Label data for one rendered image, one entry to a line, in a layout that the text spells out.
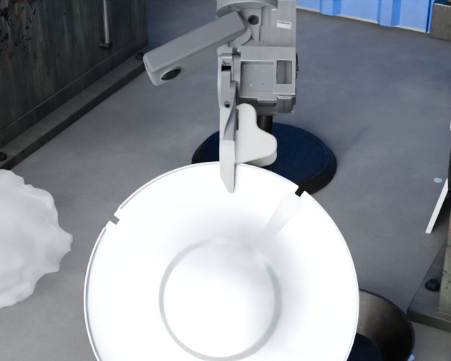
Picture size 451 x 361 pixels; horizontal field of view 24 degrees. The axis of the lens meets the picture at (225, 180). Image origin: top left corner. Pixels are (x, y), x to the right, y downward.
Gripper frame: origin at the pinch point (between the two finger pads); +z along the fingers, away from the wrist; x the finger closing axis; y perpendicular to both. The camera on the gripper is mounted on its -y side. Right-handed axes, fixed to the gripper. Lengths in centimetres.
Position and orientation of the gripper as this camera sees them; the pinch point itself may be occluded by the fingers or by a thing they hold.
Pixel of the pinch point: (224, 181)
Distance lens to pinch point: 109.5
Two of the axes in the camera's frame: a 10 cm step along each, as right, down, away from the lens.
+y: 10.0, 0.2, -0.4
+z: -0.3, 9.8, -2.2
